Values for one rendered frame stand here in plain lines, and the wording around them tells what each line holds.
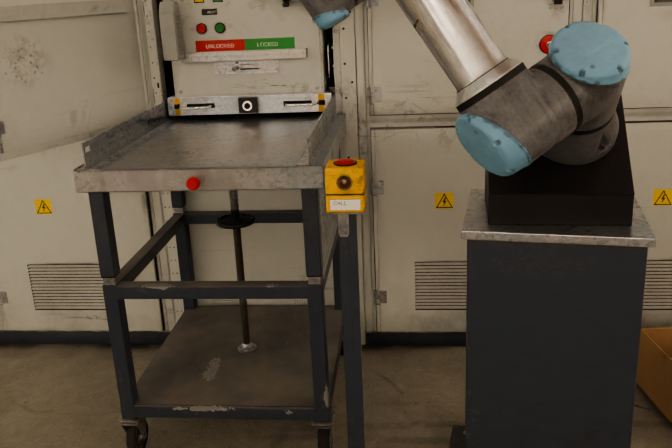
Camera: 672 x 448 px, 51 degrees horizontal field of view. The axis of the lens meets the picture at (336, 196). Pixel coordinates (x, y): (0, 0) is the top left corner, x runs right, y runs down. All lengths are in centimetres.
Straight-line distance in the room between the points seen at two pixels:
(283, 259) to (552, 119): 138
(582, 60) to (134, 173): 105
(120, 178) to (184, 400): 66
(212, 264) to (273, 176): 92
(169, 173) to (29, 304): 125
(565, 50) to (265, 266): 147
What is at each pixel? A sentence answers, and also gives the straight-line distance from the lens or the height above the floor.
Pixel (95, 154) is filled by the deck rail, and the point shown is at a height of 87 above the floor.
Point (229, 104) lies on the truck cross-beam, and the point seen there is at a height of 90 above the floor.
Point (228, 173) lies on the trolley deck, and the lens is 173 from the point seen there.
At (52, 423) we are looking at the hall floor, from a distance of 245.
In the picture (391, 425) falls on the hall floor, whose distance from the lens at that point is 221.
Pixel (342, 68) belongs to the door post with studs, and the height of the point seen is 100.
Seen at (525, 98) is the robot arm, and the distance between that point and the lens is 134.
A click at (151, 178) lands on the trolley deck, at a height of 82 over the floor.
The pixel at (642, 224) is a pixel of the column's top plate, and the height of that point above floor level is 75.
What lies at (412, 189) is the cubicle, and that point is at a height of 59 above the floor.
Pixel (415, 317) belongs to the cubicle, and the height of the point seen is 12.
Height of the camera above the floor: 126
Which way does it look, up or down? 17 degrees down
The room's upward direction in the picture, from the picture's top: 3 degrees counter-clockwise
